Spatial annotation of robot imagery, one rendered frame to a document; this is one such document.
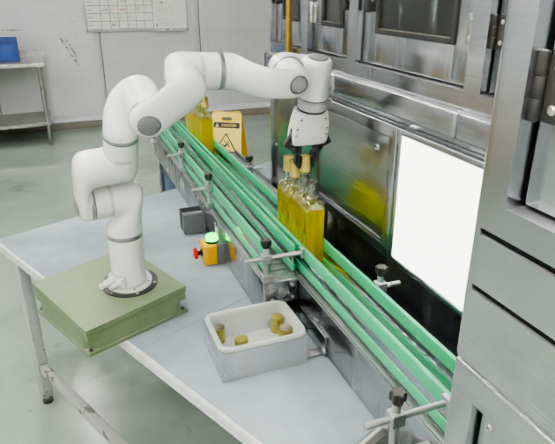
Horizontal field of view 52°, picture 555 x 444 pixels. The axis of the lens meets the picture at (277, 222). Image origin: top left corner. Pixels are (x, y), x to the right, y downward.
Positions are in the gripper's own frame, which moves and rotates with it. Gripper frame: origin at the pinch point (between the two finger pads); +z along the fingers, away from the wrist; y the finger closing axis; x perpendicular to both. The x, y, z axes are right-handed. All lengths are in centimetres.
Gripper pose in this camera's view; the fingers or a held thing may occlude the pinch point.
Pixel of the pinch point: (305, 159)
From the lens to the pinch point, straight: 155.7
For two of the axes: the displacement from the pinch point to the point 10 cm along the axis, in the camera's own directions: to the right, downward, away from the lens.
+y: -9.4, 1.3, -3.2
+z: -0.8, 8.0, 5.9
